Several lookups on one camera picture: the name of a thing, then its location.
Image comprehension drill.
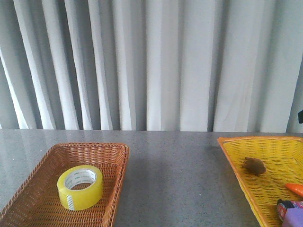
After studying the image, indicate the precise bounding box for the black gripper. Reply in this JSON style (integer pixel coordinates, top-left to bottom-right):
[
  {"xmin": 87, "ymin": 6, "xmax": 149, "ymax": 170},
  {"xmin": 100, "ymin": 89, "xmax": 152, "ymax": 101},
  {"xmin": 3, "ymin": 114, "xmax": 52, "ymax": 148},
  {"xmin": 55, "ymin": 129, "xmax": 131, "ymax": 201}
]
[{"xmin": 297, "ymin": 110, "xmax": 303, "ymax": 123}]

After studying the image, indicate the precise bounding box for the yellow packing tape roll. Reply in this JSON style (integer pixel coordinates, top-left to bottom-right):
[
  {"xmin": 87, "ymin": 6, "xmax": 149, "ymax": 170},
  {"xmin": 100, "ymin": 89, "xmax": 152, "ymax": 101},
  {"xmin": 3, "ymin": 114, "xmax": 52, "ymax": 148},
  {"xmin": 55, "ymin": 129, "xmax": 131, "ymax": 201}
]
[{"xmin": 57, "ymin": 165, "xmax": 103, "ymax": 211}]

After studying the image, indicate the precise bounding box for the yellow woven basket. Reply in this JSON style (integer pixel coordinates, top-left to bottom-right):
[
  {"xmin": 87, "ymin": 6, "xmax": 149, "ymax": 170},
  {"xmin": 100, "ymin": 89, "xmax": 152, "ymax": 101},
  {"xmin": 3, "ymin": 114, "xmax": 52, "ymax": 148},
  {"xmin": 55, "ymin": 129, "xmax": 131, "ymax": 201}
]
[{"xmin": 217, "ymin": 136, "xmax": 303, "ymax": 227}]

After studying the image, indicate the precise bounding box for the brown toy piece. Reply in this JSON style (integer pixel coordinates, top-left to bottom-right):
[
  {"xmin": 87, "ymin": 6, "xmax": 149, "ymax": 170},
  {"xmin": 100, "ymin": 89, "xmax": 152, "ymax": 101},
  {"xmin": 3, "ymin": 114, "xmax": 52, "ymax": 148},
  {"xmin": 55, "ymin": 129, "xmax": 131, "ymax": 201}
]
[{"xmin": 242, "ymin": 157, "xmax": 266, "ymax": 176}]

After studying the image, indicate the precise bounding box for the orange toy carrot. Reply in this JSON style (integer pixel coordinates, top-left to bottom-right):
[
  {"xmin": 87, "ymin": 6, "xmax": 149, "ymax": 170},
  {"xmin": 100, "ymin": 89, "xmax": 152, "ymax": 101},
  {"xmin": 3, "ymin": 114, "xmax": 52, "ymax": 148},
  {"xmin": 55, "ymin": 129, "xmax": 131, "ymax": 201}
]
[{"xmin": 285, "ymin": 183, "xmax": 303, "ymax": 197}]

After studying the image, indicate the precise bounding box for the purple sponge block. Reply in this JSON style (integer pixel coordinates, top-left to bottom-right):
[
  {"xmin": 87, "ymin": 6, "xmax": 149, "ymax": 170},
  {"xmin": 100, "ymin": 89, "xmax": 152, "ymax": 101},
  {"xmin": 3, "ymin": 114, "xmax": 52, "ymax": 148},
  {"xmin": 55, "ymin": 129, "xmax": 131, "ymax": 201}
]
[{"xmin": 282, "ymin": 208, "xmax": 303, "ymax": 227}]

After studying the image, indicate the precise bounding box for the white curtain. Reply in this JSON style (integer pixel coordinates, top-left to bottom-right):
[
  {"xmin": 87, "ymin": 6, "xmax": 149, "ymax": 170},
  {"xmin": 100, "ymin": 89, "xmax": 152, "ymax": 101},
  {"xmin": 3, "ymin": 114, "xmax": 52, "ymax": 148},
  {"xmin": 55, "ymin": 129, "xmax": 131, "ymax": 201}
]
[{"xmin": 0, "ymin": 0, "xmax": 303, "ymax": 133}]

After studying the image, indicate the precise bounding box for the brown woven basket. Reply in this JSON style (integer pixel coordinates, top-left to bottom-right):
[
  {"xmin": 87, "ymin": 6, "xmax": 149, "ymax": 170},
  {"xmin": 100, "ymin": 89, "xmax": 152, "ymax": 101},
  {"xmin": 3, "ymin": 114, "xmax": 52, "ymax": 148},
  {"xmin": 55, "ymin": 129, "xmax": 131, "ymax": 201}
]
[{"xmin": 0, "ymin": 142, "xmax": 130, "ymax": 227}]

